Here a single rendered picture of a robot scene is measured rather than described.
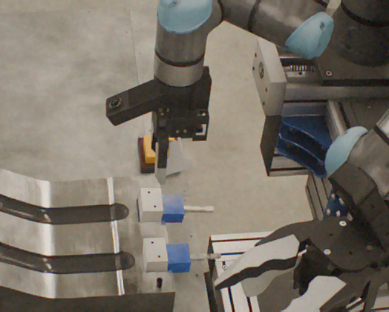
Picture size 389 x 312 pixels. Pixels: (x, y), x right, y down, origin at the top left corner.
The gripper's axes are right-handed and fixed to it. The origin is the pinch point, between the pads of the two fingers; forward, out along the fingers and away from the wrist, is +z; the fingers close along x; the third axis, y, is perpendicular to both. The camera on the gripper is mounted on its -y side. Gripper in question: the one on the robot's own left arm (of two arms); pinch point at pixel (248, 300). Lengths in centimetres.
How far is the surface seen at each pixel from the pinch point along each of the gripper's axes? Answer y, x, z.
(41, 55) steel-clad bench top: 50, 116, -33
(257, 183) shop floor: 130, 124, -105
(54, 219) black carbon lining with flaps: 49, 66, -10
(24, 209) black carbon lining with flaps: 47, 69, -6
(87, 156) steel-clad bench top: 55, 84, -27
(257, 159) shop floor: 129, 133, -111
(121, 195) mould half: 48, 64, -23
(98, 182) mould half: 48, 69, -21
